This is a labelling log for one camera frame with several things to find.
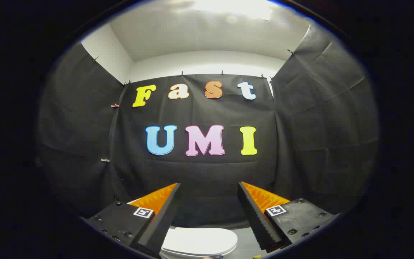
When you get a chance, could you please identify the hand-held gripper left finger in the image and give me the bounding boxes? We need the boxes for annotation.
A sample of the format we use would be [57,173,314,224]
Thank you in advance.
[81,183,181,259]

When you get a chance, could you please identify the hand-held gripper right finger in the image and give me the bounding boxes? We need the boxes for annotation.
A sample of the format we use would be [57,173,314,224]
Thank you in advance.
[238,181,339,253]

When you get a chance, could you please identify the black backdrop cloth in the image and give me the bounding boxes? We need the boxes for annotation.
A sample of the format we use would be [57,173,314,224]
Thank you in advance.
[36,23,379,231]

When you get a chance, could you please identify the ceiling light panel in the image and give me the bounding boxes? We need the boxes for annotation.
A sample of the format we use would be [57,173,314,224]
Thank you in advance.
[194,0,272,21]

